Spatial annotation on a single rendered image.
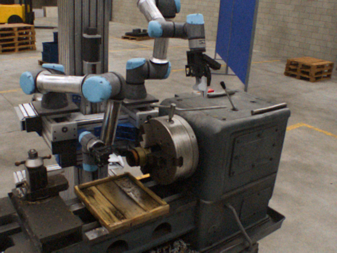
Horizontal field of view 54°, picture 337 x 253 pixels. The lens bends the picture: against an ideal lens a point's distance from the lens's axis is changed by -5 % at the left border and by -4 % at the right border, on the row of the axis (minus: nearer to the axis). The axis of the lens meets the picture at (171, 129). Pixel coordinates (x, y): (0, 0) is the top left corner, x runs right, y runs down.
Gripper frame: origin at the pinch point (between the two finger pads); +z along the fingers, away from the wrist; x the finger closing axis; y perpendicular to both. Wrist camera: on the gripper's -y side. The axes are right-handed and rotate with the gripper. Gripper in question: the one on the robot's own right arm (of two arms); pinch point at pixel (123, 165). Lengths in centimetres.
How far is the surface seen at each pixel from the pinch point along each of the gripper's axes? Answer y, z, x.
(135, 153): -6.6, -1.1, 3.6
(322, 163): -310, -58, -108
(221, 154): -39.7, 18.5, 3.7
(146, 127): -16.6, -8.5, 11.2
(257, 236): -70, 27, -52
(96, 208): 13.9, 0.9, -17.1
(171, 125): -22.4, 2.6, 15.1
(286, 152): -297, -103, -108
